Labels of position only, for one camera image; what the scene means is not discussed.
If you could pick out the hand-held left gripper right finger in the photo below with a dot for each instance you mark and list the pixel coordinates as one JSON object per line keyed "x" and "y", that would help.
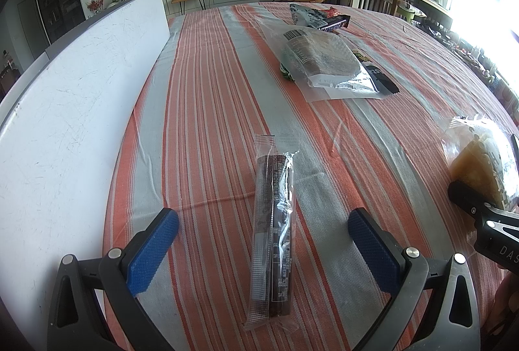
{"x": 373, "y": 249}

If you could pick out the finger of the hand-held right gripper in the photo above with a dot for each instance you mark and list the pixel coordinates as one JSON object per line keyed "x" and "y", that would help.
{"x": 466, "y": 199}

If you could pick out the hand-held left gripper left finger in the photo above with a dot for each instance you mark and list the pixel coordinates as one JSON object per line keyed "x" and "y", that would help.
{"x": 152, "y": 249}

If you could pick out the bagged golden bread loaf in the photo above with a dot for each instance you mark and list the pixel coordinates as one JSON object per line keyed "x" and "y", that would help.
{"x": 486, "y": 160}

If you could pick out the dark brown snack bar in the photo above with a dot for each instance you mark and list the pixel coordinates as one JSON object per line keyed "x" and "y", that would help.
{"x": 275, "y": 233}

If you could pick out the white cardboard box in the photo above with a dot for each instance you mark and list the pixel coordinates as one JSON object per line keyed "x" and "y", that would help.
{"x": 81, "y": 112}

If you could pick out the white blue floral snack packet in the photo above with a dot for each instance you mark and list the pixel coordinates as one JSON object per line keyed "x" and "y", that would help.
{"x": 306, "y": 14}

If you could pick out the person's right hand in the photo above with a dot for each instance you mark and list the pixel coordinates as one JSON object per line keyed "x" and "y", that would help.
{"x": 505, "y": 306}

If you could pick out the clutter of assorted goods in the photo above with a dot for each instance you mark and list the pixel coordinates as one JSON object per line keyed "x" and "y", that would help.
{"x": 486, "y": 71}

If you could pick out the black yellow snack packet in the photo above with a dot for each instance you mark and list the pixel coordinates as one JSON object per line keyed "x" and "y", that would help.
{"x": 381, "y": 79}

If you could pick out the orange grey striped tablecloth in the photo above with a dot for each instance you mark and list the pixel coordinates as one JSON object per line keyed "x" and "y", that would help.
{"x": 202, "y": 112}

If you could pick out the green plastic stool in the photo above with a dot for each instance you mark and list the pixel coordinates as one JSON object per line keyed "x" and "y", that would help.
{"x": 405, "y": 12}

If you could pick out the small dark green packet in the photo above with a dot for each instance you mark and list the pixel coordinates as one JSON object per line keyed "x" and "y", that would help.
{"x": 287, "y": 72}

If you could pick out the bagged brown sliced bread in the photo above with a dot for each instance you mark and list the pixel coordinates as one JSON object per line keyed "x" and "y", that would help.
{"x": 324, "y": 55}

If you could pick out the black chocolate bar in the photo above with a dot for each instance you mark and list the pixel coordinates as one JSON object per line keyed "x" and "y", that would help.
{"x": 332, "y": 23}

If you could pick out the wooden chair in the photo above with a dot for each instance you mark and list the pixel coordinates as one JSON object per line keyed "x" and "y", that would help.
{"x": 8, "y": 75}

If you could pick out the red candy packet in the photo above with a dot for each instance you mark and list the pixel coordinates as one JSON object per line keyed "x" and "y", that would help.
{"x": 331, "y": 11}

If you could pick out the red flower plant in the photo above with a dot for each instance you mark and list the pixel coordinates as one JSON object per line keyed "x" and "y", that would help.
{"x": 95, "y": 4}

